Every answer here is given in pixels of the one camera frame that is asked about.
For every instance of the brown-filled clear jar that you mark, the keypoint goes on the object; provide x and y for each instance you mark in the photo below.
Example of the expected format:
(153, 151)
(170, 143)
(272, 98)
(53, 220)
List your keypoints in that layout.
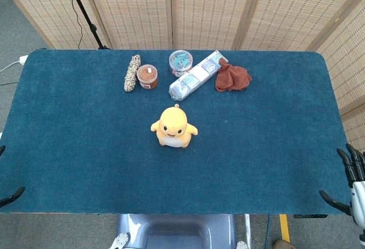
(147, 77)

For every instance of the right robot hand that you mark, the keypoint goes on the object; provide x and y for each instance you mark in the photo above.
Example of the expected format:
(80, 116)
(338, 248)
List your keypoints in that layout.
(356, 192)

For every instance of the brown shoe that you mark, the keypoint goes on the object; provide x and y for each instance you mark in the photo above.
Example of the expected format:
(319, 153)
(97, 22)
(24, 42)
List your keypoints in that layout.
(282, 244)

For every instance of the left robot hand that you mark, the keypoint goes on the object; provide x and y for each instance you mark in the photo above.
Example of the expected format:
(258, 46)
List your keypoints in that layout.
(8, 196)

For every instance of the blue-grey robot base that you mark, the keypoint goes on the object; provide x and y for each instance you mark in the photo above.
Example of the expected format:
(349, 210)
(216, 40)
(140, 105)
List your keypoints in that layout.
(175, 232)

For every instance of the bamboo folding screen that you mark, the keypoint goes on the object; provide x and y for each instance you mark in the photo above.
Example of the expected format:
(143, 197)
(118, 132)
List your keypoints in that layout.
(216, 9)

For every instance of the yellow plush duck toy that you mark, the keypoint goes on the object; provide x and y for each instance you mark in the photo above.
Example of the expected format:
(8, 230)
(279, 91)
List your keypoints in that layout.
(172, 128)

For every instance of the yellow floor tape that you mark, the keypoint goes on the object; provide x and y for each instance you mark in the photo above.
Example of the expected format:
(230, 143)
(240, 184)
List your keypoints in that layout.
(284, 227)

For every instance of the long clear packaged box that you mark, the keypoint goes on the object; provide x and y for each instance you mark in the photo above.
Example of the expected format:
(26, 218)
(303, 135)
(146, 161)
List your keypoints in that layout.
(196, 75)

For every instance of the clear tub of binder clips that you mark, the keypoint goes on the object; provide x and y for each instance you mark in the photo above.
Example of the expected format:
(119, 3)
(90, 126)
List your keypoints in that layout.
(180, 62)

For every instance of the blue table cloth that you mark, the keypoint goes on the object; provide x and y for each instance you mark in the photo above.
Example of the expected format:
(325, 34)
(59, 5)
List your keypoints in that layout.
(176, 158)

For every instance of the rust brown cloth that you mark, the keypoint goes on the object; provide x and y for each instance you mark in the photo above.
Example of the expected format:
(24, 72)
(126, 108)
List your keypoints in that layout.
(232, 77)

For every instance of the white power strip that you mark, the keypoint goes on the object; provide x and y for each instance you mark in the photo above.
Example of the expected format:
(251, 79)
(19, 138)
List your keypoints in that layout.
(22, 59)

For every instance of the black tripod stand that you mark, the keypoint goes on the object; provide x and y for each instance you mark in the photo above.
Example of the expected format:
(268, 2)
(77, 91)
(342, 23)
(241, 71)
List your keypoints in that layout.
(84, 9)

